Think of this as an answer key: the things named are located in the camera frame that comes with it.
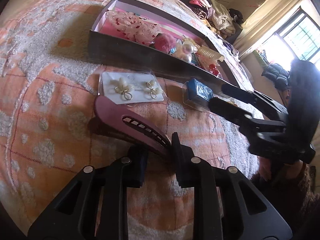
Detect red cherry hair clips pack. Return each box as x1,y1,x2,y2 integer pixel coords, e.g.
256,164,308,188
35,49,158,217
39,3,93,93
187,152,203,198
208,64,222,78

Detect cream large claw clip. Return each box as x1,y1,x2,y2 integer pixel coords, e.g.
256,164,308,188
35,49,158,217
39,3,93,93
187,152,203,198
197,46,225,62

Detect cream pearl claw clip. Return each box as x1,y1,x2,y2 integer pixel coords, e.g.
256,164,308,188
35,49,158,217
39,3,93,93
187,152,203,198
173,40,194,63

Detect mauve oval hair clip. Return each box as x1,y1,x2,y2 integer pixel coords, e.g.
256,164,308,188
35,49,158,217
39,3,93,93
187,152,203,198
88,95,171,155

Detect pink pompom hair clip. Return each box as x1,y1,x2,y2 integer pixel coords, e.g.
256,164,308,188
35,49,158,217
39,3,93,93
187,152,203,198
153,33,176,54

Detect sheer pink bow hair clip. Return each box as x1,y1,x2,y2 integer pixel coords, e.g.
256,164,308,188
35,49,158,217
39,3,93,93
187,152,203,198
102,10,162,46

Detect black puffer jacket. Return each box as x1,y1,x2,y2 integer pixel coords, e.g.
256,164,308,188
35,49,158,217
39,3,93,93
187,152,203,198
261,63,290,90

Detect window with grille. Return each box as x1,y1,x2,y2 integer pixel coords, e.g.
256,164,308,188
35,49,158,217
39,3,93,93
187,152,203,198
258,8,319,71

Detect white orange textured blanket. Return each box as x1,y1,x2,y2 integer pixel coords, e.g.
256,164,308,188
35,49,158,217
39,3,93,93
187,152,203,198
0,0,266,240

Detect pile of mixed clothes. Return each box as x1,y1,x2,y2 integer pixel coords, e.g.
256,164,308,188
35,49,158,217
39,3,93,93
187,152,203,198
182,0,244,40

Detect earring card in plastic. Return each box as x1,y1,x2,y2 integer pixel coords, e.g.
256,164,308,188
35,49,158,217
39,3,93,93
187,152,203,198
98,71,167,105

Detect cream curtain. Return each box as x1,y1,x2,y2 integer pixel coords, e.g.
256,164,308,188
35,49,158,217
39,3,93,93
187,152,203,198
233,0,302,57

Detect black shallow box pink lining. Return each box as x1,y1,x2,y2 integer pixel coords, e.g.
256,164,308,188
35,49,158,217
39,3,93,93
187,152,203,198
88,0,253,94

